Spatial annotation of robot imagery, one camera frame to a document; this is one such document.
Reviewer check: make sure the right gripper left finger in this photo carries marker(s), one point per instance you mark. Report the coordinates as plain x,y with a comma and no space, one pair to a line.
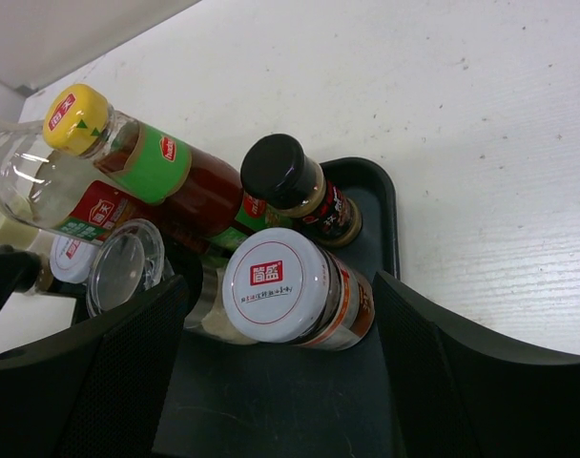
94,372

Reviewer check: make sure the black plastic tray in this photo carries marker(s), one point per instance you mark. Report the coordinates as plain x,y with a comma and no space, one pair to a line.
205,398

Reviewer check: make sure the small black-cap spice bottle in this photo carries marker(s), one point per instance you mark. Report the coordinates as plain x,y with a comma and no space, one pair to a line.
277,170

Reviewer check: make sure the red-label lid spice jar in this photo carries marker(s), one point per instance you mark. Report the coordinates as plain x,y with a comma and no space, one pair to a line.
280,287

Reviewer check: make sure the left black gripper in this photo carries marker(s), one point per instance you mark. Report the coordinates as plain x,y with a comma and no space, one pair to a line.
19,271

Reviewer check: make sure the red-label lid brown jar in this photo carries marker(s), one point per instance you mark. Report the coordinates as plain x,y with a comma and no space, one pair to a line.
71,260

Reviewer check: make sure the yellow-cap red sauce bottle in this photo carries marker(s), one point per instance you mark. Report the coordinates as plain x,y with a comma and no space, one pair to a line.
192,195

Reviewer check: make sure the tall black-cap sauce bottle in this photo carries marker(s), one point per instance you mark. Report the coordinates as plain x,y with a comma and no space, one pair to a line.
49,190

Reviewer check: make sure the yellow-cap white powder jar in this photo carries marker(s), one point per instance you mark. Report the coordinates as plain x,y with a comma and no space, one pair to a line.
16,234

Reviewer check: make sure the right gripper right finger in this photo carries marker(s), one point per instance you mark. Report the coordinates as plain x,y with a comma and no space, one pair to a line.
463,390

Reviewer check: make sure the small dark pepper bottle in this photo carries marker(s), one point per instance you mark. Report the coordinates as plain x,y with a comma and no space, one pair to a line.
45,282

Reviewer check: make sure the silver-lid white powder jar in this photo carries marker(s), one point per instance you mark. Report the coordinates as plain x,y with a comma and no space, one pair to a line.
137,257

